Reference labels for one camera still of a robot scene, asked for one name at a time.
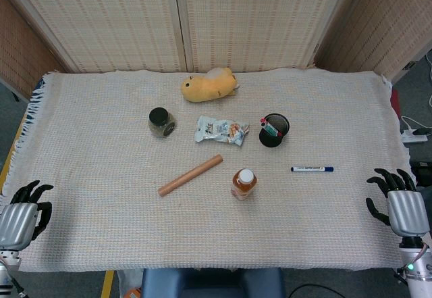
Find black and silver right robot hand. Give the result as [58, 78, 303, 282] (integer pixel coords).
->
[365, 168, 431, 249]

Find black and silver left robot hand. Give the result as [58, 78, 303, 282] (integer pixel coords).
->
[0, 180, 54, 252]

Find blue marker pen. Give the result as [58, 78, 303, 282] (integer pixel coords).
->
[290, 166, 335, 173]

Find blue padded robot base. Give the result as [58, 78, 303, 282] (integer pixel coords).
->
[140, 268, 286, 298]

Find black mesh pen holder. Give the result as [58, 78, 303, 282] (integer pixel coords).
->
[258, 113, 291, 149]

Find green marker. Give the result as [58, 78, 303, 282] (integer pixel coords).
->
[259, 116, 285, 139]

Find white power strip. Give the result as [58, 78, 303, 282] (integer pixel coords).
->
[400, 131, 428, 144]

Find orange juice bottle white cap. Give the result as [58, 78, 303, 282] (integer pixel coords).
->
[230, 168, 259, 202]

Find glass jar with black lid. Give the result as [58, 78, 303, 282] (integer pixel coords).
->
[147, 107, 178, 139]

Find woven bamboo screen panel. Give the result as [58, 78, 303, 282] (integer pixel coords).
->
[313, 0, 432, 82]
[172, 0, 355, 73]
[9, 0, 188, 74]
[0, 0, 67, 103]

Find wooden rolling pin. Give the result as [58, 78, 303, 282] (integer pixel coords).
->
[157, 153, 224, 198]

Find cream woven tablecloth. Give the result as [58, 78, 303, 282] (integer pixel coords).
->
[0, 67, 418, 274]

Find light blue snack bag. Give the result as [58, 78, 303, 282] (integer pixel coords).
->
[193, 115, 252, 148]

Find yellow plush toy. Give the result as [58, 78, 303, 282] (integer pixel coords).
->
[180, 68, 240, 104]

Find white power cable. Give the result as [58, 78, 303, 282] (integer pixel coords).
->
[400, 115, 421, 134]

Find black floor cable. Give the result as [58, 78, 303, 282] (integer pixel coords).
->
[289, 283, 342, 298]

